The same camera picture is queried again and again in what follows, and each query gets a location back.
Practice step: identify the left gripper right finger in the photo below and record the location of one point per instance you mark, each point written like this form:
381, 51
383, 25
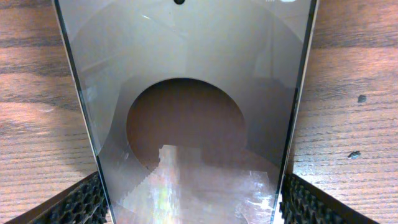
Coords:
303, 203

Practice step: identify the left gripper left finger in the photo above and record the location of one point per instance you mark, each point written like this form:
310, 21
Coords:
82, 203

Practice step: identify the Galaxy S25 Ultra smartphone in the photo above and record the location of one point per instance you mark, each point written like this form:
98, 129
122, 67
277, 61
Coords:
190, 106

